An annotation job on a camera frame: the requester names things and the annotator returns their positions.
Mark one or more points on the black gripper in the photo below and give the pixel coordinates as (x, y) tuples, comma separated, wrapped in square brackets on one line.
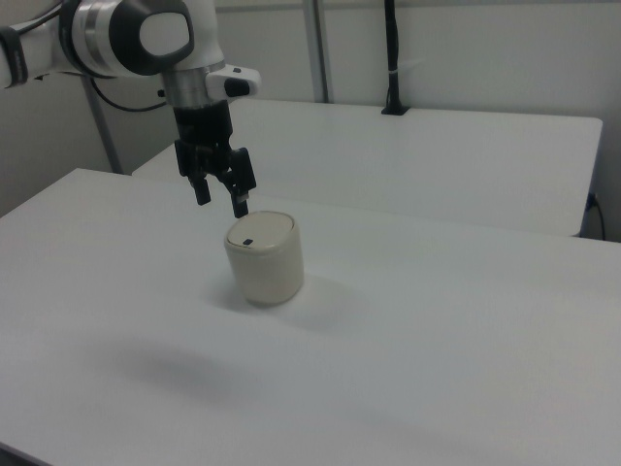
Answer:
[(203, 122)]

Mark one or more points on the cream round trash bin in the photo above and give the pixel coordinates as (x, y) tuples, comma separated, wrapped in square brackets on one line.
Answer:
[(264, 262)]

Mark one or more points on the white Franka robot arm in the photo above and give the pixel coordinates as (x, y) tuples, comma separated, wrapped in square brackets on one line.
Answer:
[(121, 39)]

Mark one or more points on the white side table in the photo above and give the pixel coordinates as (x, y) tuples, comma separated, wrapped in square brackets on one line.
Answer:
[(398, 160)]

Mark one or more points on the thin grey metal post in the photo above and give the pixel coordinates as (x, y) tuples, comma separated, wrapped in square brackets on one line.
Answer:
[(99, 121)]

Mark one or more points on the grey aluminium partition post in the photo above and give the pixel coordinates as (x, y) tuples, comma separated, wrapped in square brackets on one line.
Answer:
[(319, 48)]

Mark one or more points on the black camera pole with base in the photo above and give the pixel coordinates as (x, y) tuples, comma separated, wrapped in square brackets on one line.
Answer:
[(394, 58)]

